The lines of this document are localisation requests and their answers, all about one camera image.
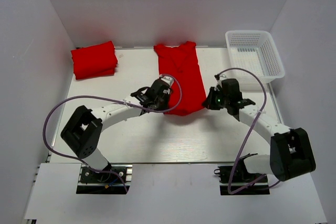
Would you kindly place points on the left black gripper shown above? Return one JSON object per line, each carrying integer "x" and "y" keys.
{"x": 165, "y": 106}

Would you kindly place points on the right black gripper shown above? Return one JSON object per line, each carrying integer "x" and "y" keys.
{"x": 209, "y": 102}

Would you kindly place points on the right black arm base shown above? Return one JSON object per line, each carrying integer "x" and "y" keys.
{"x": 240, "y": 179}

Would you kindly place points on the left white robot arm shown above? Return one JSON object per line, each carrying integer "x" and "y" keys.
{"x": 83, "y": 130}

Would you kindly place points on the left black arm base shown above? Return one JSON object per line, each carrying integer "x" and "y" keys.
{"x": 104, "y": 184}

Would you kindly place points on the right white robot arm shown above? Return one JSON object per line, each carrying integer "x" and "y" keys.
{"x": 290, "y": 154}

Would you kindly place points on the folded red t shirt stack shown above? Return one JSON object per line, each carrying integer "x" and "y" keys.
{"x": 94, "y": 61}

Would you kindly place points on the white plastic basket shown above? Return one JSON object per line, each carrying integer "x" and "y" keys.
{"x": 256, "y": 52}

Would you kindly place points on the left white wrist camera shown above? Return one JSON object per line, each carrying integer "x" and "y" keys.
{"x": 168, "y": 80}

